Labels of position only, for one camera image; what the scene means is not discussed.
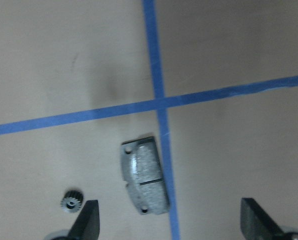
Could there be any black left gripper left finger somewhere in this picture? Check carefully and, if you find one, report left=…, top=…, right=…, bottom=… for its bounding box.
left=67, top=200, right=100, bottom=240

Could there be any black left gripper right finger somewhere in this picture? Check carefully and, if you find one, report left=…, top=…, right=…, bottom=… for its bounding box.
left=240, top=198, right=285, bottom=240

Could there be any black brake pad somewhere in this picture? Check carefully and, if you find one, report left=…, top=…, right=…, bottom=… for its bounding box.
left=120, top=136, right=170, bottom=215

